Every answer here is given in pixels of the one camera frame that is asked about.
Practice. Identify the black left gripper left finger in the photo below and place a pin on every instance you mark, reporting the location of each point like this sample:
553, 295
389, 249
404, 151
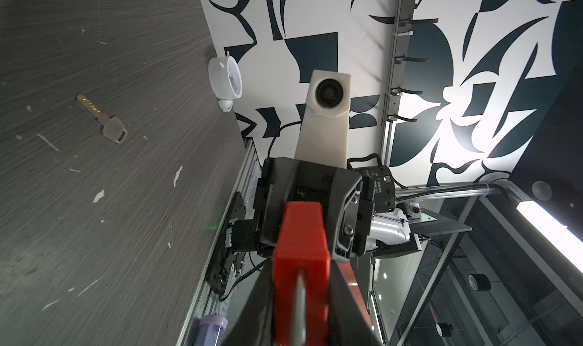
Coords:
254, 325

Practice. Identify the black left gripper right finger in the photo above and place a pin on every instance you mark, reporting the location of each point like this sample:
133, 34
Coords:
346, 323

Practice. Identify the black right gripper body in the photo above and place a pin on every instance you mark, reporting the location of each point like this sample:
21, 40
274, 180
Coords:
346, 197

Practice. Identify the red padlock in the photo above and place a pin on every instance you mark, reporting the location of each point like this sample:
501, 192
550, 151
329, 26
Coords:
302, 250

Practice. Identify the brass key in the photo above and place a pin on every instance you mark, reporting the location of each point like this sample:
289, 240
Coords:
112, 127

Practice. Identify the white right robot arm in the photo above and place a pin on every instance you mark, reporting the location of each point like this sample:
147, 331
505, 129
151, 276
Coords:
397, 227

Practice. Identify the purple hourglass timer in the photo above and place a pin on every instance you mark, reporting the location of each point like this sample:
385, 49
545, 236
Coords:
209, 330

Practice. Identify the white alarm clock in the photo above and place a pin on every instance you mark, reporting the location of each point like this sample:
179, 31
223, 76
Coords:
225, 81

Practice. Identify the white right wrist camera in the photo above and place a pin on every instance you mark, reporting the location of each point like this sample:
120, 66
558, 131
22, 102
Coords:
323, 137

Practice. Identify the black wall hook rail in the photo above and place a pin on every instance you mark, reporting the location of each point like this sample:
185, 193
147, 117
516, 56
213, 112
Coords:
397, 58

